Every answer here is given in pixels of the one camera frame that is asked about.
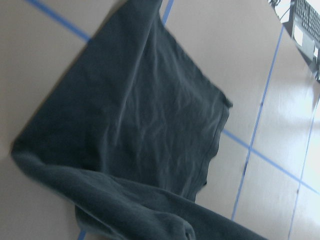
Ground black printed t-shirt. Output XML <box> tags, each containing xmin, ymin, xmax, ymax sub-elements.
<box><xmin>11</xmin><ymin>0</ymin><xmax>261</xmax><ymax>240</ymax></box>

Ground black box device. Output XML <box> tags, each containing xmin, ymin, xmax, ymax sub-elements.
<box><xmin>287</xmin><ymin>9</ymin><xmax>320</xmax><ymax>63</ymax></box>

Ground black keyboard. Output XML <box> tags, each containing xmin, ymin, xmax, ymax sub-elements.
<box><xmin>294</xmin><ymin>0</ymin><xmax>320</xmax><ymax>42</ymax></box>

